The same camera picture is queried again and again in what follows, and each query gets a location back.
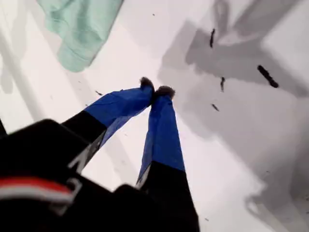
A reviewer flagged pale green T-shirt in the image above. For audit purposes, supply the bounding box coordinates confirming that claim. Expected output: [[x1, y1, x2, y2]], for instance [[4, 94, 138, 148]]
[[36, 0, 125, 73]]

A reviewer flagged long black fluff piece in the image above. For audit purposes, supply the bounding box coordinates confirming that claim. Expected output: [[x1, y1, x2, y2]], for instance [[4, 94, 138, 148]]
[[256, 64, 280, 88]]

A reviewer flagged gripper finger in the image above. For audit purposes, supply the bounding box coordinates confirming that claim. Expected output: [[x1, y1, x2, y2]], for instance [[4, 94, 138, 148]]
[[60, 76, 155, 174], [136, 86, 200, 232]]

